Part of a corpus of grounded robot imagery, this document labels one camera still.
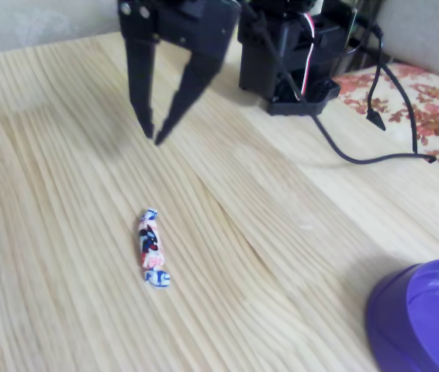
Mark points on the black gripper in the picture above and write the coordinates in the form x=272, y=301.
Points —
x=192, y=27

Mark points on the candy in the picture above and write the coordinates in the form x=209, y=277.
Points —
x=149, y=240

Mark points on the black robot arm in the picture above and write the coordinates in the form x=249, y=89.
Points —
x=266, y=7

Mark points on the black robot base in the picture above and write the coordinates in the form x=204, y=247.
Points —
x=258, y=66

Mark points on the purple bowl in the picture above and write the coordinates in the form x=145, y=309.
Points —
x=390, y=321

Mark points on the pale grey curtain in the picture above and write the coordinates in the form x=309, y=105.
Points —
x=29, y=23

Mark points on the green controller board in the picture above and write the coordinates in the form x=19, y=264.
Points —
x=353, y=21

